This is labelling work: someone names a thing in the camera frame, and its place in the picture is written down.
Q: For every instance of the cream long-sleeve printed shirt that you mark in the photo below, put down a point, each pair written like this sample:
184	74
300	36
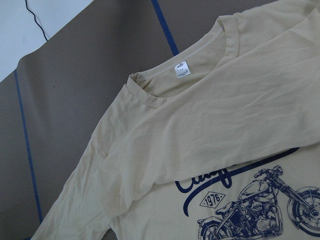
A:
220	142

